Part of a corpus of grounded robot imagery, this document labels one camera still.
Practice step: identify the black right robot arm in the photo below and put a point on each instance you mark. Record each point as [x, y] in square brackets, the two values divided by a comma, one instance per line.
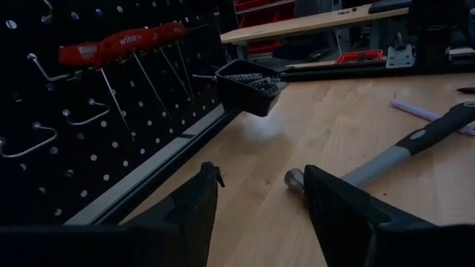
[434, 37]

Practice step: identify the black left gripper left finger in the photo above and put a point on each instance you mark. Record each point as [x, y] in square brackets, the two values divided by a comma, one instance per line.
[167, 237]

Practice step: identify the black plastic pegboard bin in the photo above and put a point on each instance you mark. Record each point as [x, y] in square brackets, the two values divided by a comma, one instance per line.
[241, 100]

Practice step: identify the black pegboard tool stand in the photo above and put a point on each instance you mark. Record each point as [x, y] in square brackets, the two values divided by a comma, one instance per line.
[74, 178]

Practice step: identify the red storage bin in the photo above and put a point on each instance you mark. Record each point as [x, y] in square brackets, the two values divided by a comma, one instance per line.
[263, 47]

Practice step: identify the slim black pen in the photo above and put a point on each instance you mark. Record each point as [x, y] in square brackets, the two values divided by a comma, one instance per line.
[467, 90]

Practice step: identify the light purple plastic stick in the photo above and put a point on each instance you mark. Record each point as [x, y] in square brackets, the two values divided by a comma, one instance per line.
[412, 109]

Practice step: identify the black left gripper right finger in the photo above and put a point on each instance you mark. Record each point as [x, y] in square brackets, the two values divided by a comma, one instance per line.
[352, 230]

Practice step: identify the red framed square box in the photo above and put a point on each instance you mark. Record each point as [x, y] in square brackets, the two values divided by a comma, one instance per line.
[375, 55]

